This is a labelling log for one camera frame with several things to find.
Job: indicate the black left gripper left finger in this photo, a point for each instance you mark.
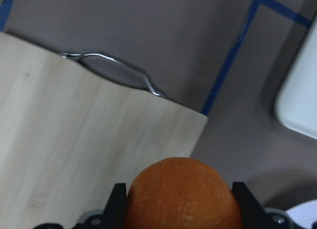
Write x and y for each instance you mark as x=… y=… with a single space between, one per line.
x=115 y=210

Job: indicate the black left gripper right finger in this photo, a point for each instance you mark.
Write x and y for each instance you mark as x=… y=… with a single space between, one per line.
x=252 y=213

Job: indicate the orange fruit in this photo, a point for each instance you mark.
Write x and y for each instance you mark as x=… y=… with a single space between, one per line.
x=181 y=193

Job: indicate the white tray with bear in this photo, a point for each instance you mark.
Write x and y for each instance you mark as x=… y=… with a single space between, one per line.
x=296 y=102

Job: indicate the white round plate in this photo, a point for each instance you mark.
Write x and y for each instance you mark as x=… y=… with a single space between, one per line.
x=304 y=214

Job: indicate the wooden cutting board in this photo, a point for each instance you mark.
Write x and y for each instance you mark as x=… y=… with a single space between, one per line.
x=67 y=136

